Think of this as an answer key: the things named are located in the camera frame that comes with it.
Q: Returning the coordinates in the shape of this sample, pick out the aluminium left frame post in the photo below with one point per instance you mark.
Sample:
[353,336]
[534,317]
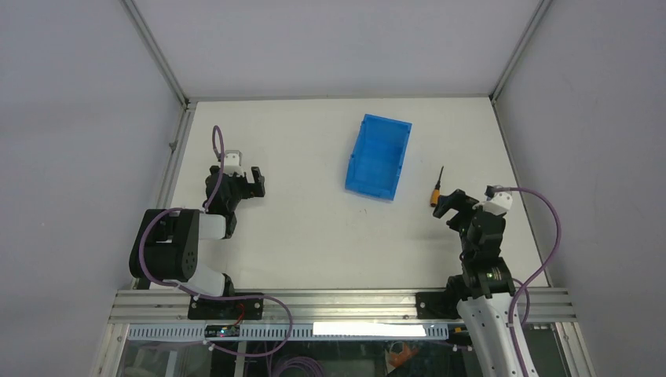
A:
[146,36]

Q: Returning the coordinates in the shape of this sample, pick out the orange object under table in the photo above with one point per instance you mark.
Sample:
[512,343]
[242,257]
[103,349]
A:
[398,353]

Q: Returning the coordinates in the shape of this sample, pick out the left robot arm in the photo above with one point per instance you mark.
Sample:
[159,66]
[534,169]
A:
[166,249]

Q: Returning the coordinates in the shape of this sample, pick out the aluminium frame post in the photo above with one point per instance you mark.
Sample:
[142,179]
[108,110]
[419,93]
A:
[534,22]
[146,36]

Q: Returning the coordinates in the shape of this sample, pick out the blue plastic bin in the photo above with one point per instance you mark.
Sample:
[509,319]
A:
[376,162]

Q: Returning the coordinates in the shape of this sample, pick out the orange handled screwdriver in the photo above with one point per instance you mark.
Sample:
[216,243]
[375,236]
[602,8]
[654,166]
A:
[437,189]

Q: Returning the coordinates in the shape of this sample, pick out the aluminium front frame rail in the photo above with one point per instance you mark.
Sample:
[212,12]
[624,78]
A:
[306,306]

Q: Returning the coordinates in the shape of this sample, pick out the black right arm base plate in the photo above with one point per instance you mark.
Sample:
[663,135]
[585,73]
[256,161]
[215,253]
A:
[437,305]

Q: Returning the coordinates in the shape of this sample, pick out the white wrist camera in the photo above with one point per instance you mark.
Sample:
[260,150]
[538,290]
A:
[232,164]
[498,202]

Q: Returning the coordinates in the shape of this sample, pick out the aluminium right frame post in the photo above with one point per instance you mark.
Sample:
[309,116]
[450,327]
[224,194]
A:
[534,22]

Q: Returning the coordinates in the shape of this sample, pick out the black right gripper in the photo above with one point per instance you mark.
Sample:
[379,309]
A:
[457,200]

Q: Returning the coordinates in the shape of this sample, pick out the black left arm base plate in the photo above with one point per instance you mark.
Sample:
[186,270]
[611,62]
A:
[245,308]

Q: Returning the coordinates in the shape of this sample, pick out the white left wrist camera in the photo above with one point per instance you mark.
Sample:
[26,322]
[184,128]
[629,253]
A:
[232,164]

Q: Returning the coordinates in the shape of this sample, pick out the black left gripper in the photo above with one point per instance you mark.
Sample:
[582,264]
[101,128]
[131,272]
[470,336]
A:
[255,189]

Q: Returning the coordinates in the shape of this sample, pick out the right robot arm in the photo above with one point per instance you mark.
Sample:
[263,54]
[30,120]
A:
[484,295]

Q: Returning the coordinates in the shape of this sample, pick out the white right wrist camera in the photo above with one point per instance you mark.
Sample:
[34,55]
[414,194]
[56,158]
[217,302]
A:
[498,202]

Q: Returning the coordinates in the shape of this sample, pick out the white slotted cable duct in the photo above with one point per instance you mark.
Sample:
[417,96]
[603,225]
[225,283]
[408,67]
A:
[317,331]

